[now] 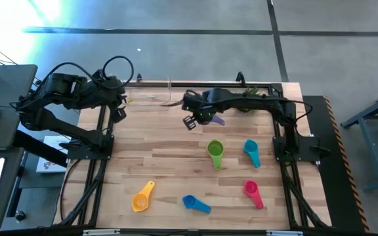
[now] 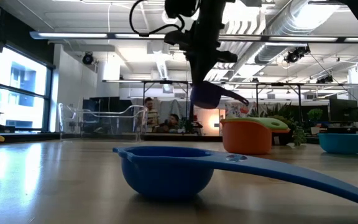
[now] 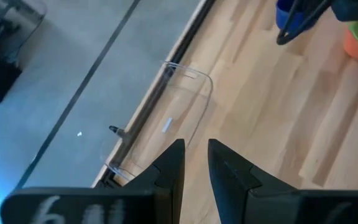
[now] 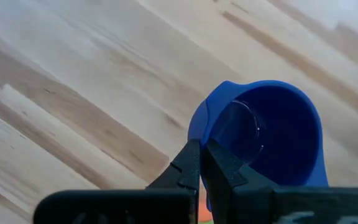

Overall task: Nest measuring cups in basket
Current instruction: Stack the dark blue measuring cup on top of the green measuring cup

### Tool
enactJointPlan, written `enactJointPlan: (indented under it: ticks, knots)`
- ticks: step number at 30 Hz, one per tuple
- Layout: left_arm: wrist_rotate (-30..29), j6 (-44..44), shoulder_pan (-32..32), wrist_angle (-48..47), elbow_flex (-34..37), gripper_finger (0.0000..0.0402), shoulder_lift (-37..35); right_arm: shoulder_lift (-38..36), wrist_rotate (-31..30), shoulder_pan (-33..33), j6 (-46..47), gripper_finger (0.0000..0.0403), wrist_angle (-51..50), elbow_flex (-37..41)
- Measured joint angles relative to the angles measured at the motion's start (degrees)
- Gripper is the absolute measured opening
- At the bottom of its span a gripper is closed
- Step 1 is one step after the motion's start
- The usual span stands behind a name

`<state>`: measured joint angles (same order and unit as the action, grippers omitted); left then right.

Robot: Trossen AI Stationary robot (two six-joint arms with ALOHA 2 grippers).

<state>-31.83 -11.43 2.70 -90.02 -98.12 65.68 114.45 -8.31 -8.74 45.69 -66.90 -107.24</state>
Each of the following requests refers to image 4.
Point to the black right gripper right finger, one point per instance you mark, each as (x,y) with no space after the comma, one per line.
(228,193)

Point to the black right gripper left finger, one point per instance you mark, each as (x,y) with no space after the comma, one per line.
(179,174)

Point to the green measuring cup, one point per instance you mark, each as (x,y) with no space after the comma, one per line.
(205,222)

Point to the dark blue measuring cup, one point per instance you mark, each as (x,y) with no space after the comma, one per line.
(275,140)

